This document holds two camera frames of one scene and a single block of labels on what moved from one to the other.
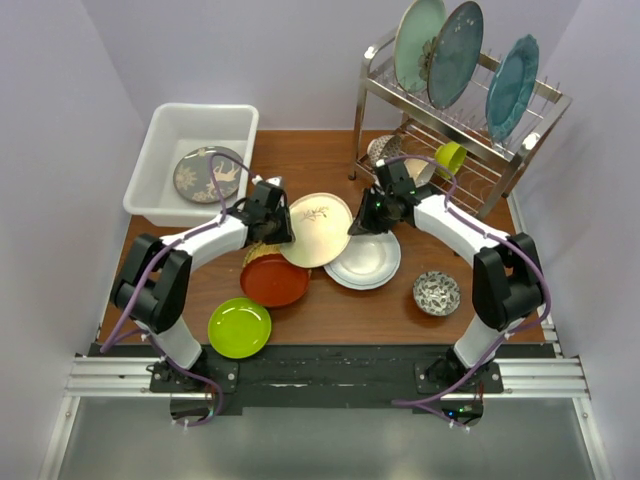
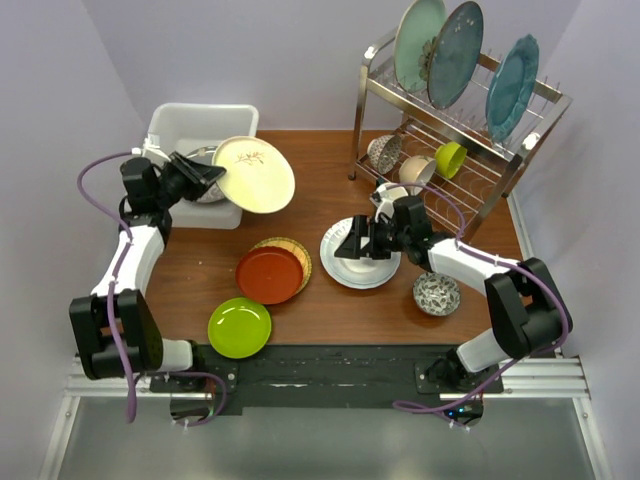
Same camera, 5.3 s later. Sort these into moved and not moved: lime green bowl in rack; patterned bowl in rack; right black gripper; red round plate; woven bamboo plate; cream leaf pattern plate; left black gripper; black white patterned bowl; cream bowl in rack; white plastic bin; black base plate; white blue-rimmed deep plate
Moved: left black gripper; woven bamboo plate; right black gripper; cream leaf pattern plate
Not moved: cream bowl in rack; white plastic bin; black white patterned bowl; red round plate; patterned bowl in rack; lime green bowl in rack; white blue-rimmed deep plate; black base plate
